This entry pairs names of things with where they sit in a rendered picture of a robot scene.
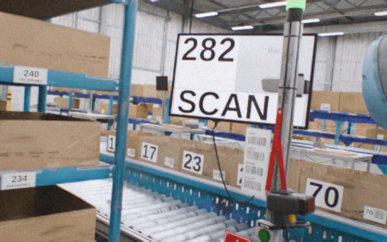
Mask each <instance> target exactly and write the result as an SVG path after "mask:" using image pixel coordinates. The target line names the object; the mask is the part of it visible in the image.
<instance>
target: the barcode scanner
mask: <svg viewBox="0 0 387 242"><path fill-rule="evenodd" d="M266 206H267V209H268V210H269V211H271V212H272V213H273V221H274V225H271V226H269V229H270V230H286V229H288V226H294V224H293V222H294V221H295V220H296V219H295V215H301V216H306V215H309V214H312V213H314V212H315V210H316V206H315V197H314V196H308V195H306V194H303V193H297V191H289V190H277V191H273V192H270V193H268V195H267V196H266Z"/></svg>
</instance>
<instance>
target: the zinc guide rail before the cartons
mask: <svg viewBox="0 0 387 242"><path fill-rule="evenodd" d="M99 152H100V153H103V155H107V156H110V157H114V153H109V152H107V151H102V150H99ZM126 161H129V162H131V163H136V164H139V165H143V166H146V167H151V168H154V169H156V170H159V171H162V172H166V173H170V174H173V175H177V176H180V177H185V178H187V179H192V180H194V181H198V182H202V183H205V184H209V186H214V187H217V188H221V189H224V190H225V188H224V186H223V184H221V183H218V182H215V181H210V180H207V179H203V178H200V177H195V176H192V175H188V174H184V173H180V172H177V171H172V170H170V169H167V168H164V167H159V166H157V165H153V164H149V163H145V162H142V161H137V160H133V159H129V158H127V157H126ZM226 189H227V190H229V191H231V192H236V193H239V194H244V195H246V196H250V197H252V196H253V195H252V194H248V193H245V192H241V189H238V188H234V187H230V186H226ZM254 198H257V199H261V200H265V201H266V196H265V197H264V198H263V197H260V196H254ZM312 214H313V215H316V216H320V217H323V218H327V219H330V220H334V221H337V222H340V223H345V224H347V225H351V226H355V227H359V228H362V229H366V230H369V231H373V232H376V233H380V234H382V235H386V236H387V229H384V228H380V227H376V226H373V225H369V224H366V223H361V222H359V221H355V220H351V219H348V218H343V217H341V216H336V215H333V214H329V213H325V212H321V211H318V210H315V212H314V213H312Z"/></svg>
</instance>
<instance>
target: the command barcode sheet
mask: <svg viewBox="0 0 387 242"><path fill-rule="evenodd" d="M271 139H273V133H271V130H264V129H258V128H247V133H246V141H245V156H244V164H243V171H242V179H241V192H245V193H248V194H252V195H255V196H260V197H263V198H264V197H265V185H266V180H267V168H268V161H269V147H270V140H271Z"/></svg>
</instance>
